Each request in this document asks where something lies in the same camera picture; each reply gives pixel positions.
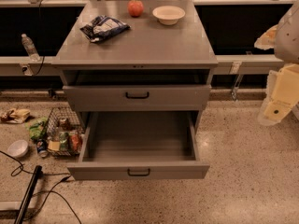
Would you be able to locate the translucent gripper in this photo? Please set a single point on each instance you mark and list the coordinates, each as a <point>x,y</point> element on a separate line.
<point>288,37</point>

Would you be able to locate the grey drawer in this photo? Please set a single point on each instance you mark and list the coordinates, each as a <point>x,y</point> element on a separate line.
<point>139,145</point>
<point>166,97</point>

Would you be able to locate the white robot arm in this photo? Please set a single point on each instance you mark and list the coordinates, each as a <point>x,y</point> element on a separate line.
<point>283,38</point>

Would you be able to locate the grey drawer cabinet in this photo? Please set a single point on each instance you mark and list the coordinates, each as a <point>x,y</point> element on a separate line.
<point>149,53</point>

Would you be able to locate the grey top drawer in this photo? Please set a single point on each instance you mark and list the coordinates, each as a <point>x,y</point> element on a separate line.
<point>166,97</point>

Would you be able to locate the white bowl on cabinet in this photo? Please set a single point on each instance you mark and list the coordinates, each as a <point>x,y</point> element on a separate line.
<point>168,15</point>

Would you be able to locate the red apple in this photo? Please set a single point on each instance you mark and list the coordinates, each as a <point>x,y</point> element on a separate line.
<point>135,8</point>

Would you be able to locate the blue white chip bag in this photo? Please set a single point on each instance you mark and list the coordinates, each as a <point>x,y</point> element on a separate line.
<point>103,28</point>

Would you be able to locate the red snack bag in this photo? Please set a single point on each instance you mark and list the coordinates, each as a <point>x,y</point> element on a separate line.
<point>75,141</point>

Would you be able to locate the brown can in basket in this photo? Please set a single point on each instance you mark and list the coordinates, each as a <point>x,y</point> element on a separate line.
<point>64,123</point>

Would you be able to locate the green can in basket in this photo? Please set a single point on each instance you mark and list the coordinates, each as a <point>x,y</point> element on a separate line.
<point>63,139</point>

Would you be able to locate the blue soda can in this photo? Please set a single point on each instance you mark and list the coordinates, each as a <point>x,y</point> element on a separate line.
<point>42,148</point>

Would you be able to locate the green snack bag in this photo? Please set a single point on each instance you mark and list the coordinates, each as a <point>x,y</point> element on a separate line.
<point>37,128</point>

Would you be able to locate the clear plastic water bottle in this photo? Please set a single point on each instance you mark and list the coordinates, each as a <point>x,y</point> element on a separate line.
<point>30,48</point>

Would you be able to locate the crumpled yellow wrapper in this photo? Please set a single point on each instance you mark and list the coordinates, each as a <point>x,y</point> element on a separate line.
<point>15,115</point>

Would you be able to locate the black pole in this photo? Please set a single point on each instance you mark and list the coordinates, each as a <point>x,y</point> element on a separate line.
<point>28,195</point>

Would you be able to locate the wire basket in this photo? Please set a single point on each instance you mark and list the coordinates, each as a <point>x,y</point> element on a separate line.
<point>54,129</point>

